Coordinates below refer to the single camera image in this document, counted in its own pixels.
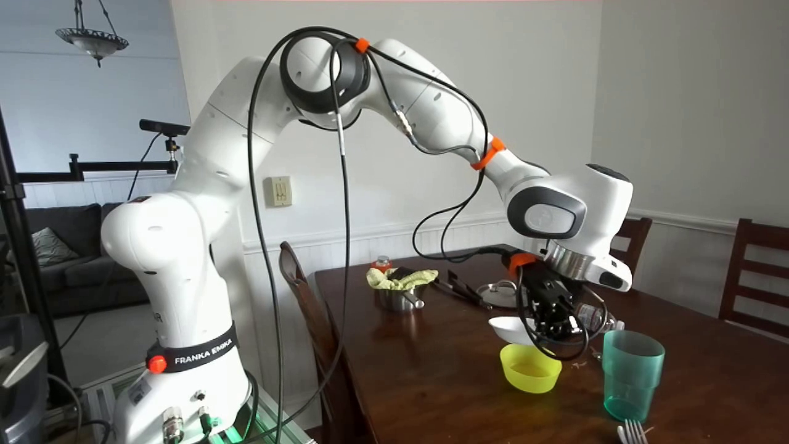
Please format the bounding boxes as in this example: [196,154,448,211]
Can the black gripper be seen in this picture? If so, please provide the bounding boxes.
[516,263,587,357]

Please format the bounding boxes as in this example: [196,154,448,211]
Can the yellow-green plastic bowl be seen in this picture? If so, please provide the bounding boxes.
[498,346,562,394]

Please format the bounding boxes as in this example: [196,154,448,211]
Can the yellow cloth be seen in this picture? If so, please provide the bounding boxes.
[364,265,439,294]

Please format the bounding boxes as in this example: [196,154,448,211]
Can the glass pot lid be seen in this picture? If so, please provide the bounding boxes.
[480,278,517,307]

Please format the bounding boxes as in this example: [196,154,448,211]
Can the wooden chair right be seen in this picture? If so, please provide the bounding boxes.
[718,219,789,337]

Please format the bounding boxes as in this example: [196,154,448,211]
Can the wooden chair near robot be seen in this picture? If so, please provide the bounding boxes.
[279,241,370,444]

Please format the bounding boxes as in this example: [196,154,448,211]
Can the blue-green plastic cup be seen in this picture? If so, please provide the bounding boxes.
[601,330,666,421]

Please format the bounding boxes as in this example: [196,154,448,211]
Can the small white plate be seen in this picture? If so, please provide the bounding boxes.
[488,315,532,346]

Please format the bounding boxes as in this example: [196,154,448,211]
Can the grey sofa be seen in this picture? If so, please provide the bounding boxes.
[26,201,147,317]

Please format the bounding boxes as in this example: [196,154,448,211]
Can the black tongs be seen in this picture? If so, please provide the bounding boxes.
[433,270,485,307]

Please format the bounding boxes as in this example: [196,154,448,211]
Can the metal fork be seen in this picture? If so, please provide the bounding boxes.
[617,420,649,444]

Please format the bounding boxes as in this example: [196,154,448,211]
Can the small metal pot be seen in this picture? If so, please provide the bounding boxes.
[376,290,424,312]

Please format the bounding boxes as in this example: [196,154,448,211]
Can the black camera on stand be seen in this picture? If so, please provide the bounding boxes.
[137,117,190,152]

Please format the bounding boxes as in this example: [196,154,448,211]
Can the orange bottle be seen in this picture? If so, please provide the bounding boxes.
[374,258,395,274]

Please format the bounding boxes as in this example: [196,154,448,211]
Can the wall outlet plate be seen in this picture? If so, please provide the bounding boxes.
[263,175,294,207]

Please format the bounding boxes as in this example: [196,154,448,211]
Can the clear plastic water bottle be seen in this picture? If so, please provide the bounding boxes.
[576,304,625,336]

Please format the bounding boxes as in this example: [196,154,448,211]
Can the wooden chair middle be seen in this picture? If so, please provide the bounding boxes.
[612,217,651,270]

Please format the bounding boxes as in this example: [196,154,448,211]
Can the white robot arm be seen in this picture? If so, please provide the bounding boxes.
[100,27,633,444]

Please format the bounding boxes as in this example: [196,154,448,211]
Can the ceiling lamp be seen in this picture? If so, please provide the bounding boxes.
[57,0,128,67]

